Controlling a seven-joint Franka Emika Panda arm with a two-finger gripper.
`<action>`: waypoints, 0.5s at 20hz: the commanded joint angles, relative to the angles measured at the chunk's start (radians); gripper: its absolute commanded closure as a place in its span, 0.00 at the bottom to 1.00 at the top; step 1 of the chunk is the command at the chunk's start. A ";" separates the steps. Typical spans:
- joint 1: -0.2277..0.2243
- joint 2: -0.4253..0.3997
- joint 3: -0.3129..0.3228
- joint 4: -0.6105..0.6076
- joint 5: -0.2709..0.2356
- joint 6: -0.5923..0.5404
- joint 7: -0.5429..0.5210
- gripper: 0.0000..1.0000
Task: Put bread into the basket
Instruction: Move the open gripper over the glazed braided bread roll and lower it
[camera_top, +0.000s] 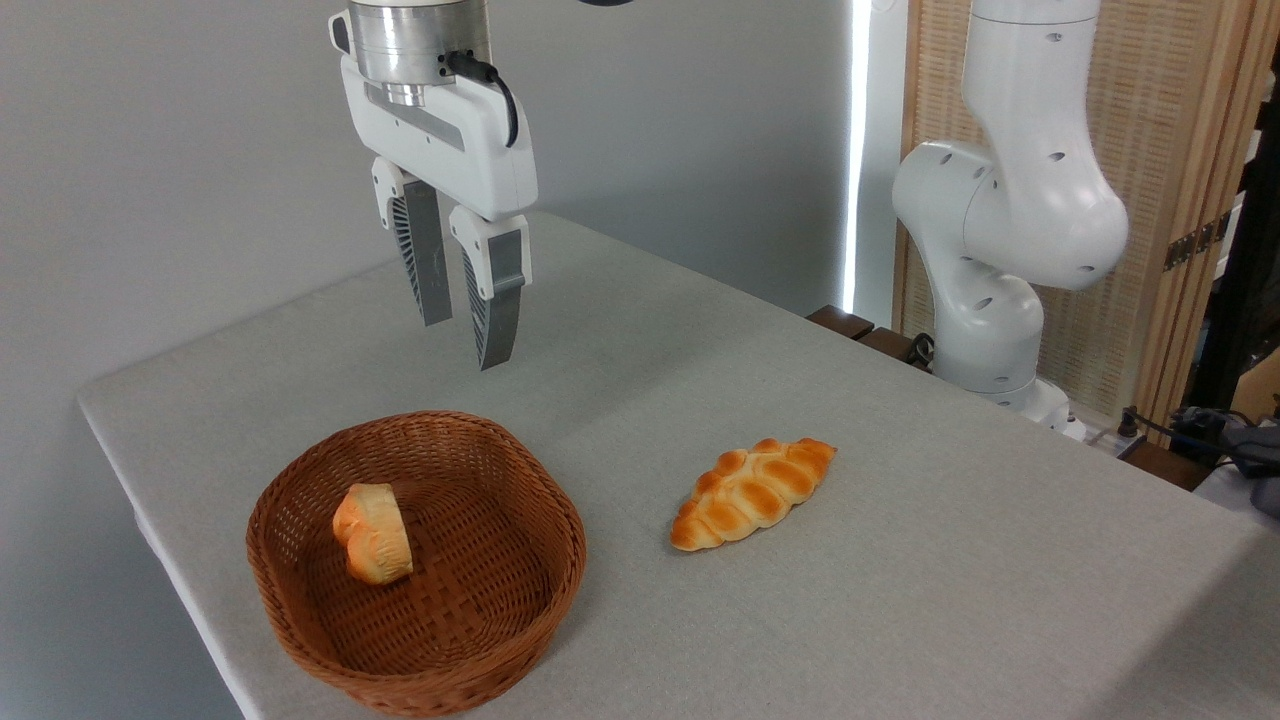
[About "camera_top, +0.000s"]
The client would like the dark metal screen hinge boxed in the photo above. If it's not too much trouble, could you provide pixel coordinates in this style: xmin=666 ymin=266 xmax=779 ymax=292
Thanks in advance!
xmin=1163 ymin=212 xmax=1233 ymax=273

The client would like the black metal stand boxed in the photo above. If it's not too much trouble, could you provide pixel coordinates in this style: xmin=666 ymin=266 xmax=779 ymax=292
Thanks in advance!
xmin=1185 ymin=50 xmax=1280 ymax=411

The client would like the braided golden bread loaf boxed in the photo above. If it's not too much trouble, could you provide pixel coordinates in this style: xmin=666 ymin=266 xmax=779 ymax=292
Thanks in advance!
xmin=670 ymin=437 xmax=838 ymax=552

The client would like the wooden slatted folding screen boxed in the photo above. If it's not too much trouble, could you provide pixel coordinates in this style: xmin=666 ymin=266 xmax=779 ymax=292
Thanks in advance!
xmin=893 ymin=0 xmax=1280 ymax=431

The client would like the black power adapter with cables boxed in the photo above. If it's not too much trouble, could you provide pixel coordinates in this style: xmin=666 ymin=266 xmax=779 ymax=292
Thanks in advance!
xmin=1118 ymin=404 xmax=1280 ymax=517

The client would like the brown wicker basket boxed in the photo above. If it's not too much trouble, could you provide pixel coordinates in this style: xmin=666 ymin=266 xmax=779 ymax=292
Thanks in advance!
xmin=246 ymin=411 xmax=588 ymax=718

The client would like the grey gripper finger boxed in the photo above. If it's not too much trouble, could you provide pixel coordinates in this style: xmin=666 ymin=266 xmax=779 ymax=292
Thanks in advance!
xmin=449 ymin=205 xmax=532 ymax=372
xmin=372 ymin=157 xmax=454 ymax=328

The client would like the small golden bread roll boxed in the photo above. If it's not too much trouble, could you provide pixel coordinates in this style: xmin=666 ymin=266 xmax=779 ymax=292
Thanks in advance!
xmin=332 ymin=483 xmax=414 ymax=587

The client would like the grey tablecloth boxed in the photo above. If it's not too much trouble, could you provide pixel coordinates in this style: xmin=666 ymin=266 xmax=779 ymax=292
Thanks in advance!
xmin=77 ymin=210 xmax=1280 ymax=720

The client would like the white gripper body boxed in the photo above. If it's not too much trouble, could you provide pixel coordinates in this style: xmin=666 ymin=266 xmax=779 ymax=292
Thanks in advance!
xmin=329 ymin=8 xmax=539 ymax=223

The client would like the dark brown wooden block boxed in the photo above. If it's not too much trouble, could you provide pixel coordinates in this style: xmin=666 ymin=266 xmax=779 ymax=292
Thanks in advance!
xmin=860 ymin=327 xmax=933 ymax=374
xmin=806 ymin=305 xmax=876 ymax=341

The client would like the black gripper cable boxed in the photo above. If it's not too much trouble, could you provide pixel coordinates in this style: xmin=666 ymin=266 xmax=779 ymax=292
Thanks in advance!
xmin=442 ymin=50 xmax=521 ymax=149

